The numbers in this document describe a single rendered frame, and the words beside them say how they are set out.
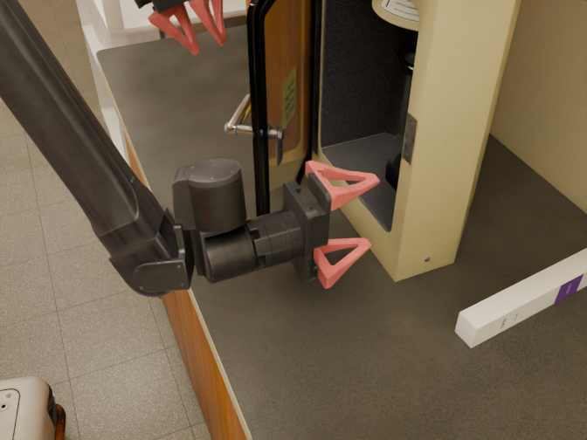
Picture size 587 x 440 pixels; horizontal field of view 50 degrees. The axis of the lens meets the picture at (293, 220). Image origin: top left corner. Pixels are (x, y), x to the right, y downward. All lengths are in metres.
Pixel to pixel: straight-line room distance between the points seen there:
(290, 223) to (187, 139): 0.68
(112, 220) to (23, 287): 1.84
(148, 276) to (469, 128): 0.47
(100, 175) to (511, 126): 0.95
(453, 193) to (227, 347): 0.39
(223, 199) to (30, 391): 1.25
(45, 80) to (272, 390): 0.49
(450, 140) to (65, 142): 0.50
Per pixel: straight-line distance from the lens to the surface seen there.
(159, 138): 1.34
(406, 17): 0.86
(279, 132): 0.83
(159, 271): 0.65
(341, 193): 0.64
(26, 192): 2.91
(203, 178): 0.61
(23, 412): 1.76
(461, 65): 0.81
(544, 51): 1.28
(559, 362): 0.97
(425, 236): 0.96
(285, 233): 0.66
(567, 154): 1.27
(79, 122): 0.61
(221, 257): 0.64
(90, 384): 2.11
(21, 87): 0.61
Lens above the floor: 1.66
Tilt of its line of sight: 41 degrees down
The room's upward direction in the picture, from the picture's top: straight up
